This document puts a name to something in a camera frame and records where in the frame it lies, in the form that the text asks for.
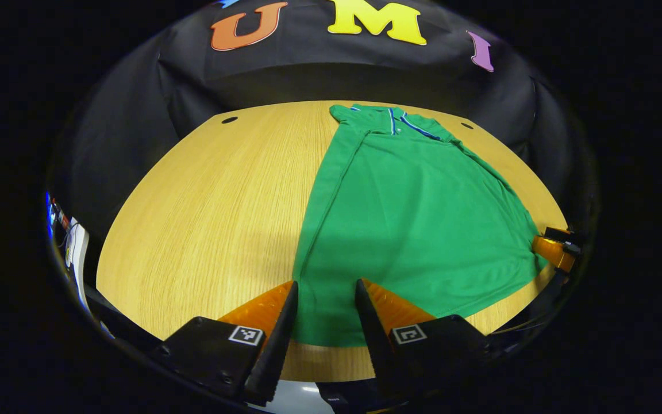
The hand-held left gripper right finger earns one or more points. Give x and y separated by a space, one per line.
374 339

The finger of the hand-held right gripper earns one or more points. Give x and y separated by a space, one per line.
552 250

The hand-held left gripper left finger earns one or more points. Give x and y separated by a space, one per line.
276 345

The green T-shirt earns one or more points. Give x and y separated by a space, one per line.
417 218

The bright coloured screen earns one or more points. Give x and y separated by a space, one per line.
55 210

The black backdrop cloth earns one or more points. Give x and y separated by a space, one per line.
308 75

